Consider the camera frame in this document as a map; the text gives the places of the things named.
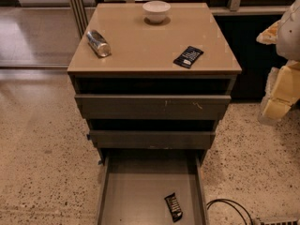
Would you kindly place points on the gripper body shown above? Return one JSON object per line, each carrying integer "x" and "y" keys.
{"x": 290, "y": 37}

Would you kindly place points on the black rxbar chocolate bar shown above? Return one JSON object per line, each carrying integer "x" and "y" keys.
{"x": 174, "y": 207}

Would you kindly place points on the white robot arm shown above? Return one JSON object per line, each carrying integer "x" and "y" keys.
{"x": 285, "y": 34}

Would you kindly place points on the beige drawer cabinet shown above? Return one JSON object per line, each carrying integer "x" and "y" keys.
{"x": 141, "y": 62}

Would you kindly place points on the grey open bottom drawer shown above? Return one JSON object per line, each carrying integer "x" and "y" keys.
{"x": 136, "y": 181}

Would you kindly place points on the grey middle drawer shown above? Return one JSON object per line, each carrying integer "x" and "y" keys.
{"x": 153, "y": 139}

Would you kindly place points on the grey top drawer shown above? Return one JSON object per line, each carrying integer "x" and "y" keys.
{"x": 150, "y": 107}

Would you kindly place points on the black snack bar wrapper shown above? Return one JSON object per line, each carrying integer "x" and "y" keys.
{"x": 187, "y": 58}

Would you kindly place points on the grey floor power strip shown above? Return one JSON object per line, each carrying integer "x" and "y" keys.
{"x": 276, "y": 221}

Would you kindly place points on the white ceramic bowl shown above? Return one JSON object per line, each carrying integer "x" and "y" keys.
{"x": 156, "y": 11}

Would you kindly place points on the silver metal can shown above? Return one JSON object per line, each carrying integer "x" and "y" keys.
{"x": 98, "y": 43}

